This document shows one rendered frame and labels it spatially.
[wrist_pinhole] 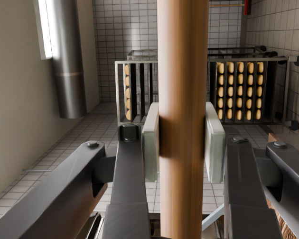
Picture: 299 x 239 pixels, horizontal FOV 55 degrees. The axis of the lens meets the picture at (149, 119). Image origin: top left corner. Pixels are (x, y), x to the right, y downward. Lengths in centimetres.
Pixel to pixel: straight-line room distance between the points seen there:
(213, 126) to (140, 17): 506
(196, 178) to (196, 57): 8
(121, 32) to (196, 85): 508
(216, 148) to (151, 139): 3
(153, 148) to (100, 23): 519
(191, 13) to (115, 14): 511
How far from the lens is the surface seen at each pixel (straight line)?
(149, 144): 15
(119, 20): 525
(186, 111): 17
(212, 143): 16
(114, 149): 15
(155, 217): 206
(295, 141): 198
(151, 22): 518
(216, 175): 16
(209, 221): 128
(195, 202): 20
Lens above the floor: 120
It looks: 5 degrees up
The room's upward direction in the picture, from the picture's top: 90 degrees counter-clockwise
